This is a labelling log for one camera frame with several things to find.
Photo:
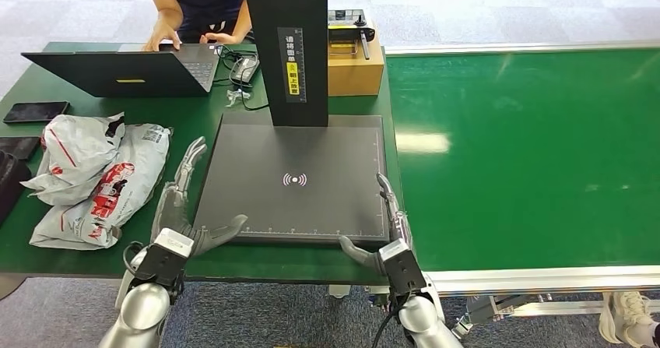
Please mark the white mailer bag red stripe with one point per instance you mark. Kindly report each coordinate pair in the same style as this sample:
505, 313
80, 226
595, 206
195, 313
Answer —
77, 155

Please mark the flat black case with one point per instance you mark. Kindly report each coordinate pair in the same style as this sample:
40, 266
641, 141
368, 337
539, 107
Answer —
18, 148

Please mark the person's left forearm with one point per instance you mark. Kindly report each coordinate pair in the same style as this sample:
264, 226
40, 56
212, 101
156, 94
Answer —
241, 21

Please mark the black laptop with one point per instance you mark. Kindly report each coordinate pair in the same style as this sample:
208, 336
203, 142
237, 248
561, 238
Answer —
129, 69

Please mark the person's right hand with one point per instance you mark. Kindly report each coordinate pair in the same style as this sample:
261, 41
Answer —
162, 36

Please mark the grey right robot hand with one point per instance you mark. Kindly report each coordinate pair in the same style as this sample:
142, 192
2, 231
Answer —
399, 227

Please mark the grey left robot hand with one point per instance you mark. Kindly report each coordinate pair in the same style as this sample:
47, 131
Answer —
175, 211

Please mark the small clear plastic piece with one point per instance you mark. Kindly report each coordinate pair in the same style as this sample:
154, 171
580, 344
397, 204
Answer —
237, 97

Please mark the rounded black bag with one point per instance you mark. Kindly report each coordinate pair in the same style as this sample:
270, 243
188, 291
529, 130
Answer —
10, 180

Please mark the aluminium conveyor frame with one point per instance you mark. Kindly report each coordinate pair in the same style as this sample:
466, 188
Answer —
515, 279

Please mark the black scanner column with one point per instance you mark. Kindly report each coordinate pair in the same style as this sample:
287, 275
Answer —
283, 5

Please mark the white sneaker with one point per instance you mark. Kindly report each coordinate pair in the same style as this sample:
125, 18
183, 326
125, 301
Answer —
626, 314

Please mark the grey power adapter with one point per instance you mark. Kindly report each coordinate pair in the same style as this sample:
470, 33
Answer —
244, 68

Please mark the black yellow remote controller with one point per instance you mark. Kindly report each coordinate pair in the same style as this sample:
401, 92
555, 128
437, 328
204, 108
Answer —
344, 23

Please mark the person's left hand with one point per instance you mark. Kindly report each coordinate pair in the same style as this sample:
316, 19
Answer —
220, 38

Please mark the white mailer bag red print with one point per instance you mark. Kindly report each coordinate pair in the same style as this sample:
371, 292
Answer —
129, 180

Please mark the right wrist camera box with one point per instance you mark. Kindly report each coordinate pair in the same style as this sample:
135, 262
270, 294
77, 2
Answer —
402, 268

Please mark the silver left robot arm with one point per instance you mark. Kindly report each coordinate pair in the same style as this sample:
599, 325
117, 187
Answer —
139, 314

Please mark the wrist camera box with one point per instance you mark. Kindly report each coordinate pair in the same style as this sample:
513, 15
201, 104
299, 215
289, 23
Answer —
165, 258
402, 268

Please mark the white table foot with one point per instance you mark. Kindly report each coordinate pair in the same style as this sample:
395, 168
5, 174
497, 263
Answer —
339, 291

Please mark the black scanner base plate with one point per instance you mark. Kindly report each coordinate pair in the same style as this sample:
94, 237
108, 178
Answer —
299, 206

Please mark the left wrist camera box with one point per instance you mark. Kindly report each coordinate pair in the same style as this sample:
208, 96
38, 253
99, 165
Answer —
165, 258

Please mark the green conveyor belt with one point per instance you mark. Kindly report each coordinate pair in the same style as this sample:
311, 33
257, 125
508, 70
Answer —
515, 180

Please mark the black smartphone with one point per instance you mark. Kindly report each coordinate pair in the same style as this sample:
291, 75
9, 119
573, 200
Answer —
36, 112

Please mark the brown cardboard box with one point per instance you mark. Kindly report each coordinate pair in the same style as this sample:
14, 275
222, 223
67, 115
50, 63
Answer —
356, 77

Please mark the person's right forearm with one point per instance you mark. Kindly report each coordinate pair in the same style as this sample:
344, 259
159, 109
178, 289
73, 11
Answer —
169, 10

